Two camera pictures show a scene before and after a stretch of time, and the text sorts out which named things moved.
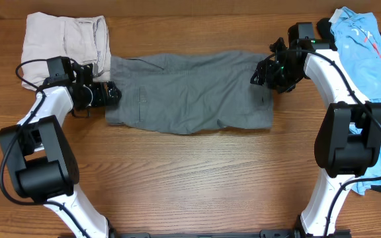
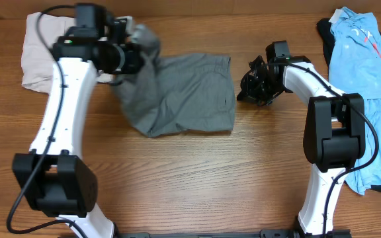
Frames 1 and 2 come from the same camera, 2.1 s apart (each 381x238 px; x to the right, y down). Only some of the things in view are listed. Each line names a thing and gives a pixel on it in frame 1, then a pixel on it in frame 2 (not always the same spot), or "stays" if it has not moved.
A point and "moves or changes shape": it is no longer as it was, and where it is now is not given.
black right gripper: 263,73 -> 247,94
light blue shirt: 362,53 stays
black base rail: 264,234 stays
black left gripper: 102,99 -> 136,59
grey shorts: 190,92 moves or changes shape
